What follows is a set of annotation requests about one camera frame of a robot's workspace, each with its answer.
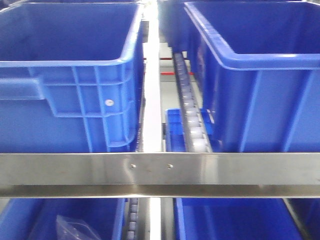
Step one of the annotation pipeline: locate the blue bin behind rollers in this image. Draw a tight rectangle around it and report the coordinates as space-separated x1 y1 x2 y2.
165 108 219 152

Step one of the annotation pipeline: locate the white steel divider rail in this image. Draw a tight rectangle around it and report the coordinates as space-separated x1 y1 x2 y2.
141 0 162 153

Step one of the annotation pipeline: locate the roller track rail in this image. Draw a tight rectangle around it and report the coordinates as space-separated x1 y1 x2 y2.
172 52 212 153

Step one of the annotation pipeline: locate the clear plastic bag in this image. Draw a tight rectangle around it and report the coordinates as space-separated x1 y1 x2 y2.
55 215 102 240

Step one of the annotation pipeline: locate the large blue crate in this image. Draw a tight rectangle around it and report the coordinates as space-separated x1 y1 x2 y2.
158 0 320 152
0 2 144 153

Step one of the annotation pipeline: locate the blue bin lower right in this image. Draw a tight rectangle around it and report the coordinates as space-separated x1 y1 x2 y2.
173 197 320 240

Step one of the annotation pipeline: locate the steel shelf crossbar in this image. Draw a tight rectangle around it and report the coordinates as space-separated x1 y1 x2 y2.
0 152 320 198

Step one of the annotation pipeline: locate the blue bin lower left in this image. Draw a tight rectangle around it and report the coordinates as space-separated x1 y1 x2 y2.
0 198 126 240

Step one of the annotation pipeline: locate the large blue crate right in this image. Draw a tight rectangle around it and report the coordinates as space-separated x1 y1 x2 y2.
158 0 320 152

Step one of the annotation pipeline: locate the large blue crate left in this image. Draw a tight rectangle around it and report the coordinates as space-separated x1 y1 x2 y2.
0 2 144 153

